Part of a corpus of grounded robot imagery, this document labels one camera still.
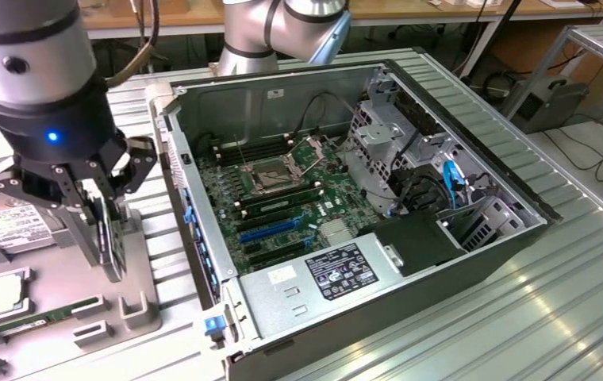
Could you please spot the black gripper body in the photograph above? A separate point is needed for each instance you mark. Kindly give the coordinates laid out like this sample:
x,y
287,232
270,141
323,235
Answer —
x,y
57,119

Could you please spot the black graphics card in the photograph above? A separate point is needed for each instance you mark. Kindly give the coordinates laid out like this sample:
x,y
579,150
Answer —
x,y
112,250

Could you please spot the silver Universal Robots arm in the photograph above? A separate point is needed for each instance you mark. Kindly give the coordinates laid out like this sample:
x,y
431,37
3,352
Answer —
x,y
27,43

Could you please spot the silver hard disk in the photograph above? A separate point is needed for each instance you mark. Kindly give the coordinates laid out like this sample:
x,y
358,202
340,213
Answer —
x,y
11,226

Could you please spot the thin metal locking lever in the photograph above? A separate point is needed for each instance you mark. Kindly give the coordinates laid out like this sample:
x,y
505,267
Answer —
x,y
242,152

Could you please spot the black RAM slot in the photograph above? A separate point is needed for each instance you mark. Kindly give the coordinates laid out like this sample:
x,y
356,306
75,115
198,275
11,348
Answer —
x,y
251,143
254,152

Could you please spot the CPU socket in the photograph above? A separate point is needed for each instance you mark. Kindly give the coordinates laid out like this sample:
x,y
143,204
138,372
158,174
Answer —
x,y
271,175

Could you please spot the installed green RAM stick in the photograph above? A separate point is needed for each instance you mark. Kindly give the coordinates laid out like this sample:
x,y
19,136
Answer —
x,y
280,202

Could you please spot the black expansion slot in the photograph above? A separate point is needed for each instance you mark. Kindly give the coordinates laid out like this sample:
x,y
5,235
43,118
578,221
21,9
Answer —
x,y
267,223
278,252

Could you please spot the blue expansion slot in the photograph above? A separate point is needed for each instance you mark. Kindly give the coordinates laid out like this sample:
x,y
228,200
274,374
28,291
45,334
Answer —
x,y
266,232

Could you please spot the metal socket cover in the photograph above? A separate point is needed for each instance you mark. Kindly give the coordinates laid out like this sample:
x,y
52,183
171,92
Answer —
x,y
307,152

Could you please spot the green motherboard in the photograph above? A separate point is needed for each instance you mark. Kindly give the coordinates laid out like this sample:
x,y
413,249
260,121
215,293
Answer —
x,y
334,190

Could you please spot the silver chipset heatsink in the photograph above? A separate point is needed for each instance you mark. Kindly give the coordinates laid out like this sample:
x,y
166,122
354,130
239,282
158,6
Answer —
x,y
338,232

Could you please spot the grey parts rack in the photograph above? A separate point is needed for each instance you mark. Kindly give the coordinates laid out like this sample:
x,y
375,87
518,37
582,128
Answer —
x,y
41,349

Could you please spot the grey power supply unit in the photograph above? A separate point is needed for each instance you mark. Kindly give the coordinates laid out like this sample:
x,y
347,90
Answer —
x,y
280,295

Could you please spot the blue case latch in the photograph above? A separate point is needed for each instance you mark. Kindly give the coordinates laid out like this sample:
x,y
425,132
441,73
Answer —
x,y
212,326

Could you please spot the silver disk bay cage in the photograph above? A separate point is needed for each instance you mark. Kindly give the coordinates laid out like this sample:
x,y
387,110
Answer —
x,y
381,135

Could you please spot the black fan shroud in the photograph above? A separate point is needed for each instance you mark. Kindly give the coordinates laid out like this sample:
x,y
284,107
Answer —
x,y
418,242

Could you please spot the wooden desk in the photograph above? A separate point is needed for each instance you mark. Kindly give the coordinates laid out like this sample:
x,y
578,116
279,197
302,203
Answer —
x,y
413,14

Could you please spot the open black PC case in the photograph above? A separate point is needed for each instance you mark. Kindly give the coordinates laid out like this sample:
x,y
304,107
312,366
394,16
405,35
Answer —
x,y
491,254

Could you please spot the black box device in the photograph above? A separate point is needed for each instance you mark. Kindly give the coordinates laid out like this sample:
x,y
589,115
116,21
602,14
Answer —
x,y
555,103

